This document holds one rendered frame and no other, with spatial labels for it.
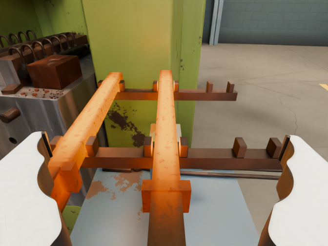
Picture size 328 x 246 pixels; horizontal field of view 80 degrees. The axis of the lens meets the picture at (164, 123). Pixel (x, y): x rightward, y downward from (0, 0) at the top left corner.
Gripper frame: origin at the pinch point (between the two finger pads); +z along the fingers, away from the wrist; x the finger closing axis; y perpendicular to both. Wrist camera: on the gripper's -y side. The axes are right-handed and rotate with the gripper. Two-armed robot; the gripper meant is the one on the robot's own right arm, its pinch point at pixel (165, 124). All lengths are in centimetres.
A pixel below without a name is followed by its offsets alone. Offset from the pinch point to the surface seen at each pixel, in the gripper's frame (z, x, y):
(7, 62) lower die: 43, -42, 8
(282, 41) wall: 589, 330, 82
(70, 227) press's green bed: 38, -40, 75
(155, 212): 0.0, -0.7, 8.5
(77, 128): 12.7, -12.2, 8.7
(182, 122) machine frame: 95, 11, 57
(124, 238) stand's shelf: 12.6, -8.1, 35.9
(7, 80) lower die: 43, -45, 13
